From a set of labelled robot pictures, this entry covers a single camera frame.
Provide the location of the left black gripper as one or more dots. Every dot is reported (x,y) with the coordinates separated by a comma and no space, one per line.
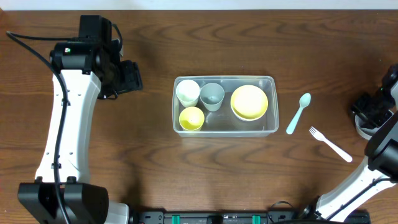
(130,76)

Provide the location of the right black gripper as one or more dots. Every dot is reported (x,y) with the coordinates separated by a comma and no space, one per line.
(368,109)

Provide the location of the grey plastic bowl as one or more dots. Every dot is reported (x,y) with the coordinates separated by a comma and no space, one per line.
(365,133)

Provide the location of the white plastic fork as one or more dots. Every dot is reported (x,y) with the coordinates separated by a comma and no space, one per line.
(320,137)

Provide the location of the mint green plastic spoon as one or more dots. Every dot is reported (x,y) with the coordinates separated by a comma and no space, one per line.
(304,102)

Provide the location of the white plastic cup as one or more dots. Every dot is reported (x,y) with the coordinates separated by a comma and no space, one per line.
(187,92)

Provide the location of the yellow plastic cup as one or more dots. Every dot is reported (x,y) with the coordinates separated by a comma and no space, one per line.
(191,119)

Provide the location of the grey plastic cup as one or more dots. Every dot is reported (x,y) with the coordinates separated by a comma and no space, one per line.
(212,95)

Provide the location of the yellow plastic bowl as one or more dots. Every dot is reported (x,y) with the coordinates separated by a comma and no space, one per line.
(248,95)

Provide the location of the white plastic bowl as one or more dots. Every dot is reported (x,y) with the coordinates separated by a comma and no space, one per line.
(251,113)

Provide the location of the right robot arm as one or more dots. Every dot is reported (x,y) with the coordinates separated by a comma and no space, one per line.
(377,171)

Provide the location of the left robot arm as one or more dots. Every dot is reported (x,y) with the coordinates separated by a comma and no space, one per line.
(61,191)

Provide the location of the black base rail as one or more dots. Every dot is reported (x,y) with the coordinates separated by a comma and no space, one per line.
(276,216)

